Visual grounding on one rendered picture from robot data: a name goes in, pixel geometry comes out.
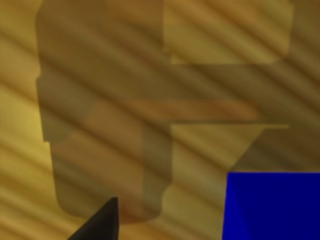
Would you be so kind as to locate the blue cube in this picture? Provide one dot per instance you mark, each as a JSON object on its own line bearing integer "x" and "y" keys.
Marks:
{"x": 272, "y": 207}

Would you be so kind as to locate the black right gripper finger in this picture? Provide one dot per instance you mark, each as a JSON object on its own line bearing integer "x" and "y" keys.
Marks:
{"x": 102, "y": 223}

